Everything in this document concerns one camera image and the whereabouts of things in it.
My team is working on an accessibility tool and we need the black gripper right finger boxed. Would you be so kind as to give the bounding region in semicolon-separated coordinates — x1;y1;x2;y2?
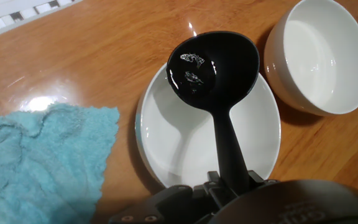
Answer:
247;169;279;187

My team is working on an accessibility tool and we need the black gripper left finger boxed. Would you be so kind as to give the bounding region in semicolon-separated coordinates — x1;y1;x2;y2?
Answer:
108;170;239;224

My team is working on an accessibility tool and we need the black ladle with red tip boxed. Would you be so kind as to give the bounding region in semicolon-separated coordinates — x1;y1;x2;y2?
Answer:
165;30;260;196

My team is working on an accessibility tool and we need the white ceramic bowl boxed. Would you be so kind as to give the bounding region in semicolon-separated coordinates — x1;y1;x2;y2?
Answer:
134;62;282;189
264;0;358;117

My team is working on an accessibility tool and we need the teal terry cloth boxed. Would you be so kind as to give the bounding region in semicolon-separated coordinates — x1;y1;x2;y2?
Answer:
0;93;121;224

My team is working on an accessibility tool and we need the brown wooden board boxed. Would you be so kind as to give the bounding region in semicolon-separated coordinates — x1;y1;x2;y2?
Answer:
0;0;358;224

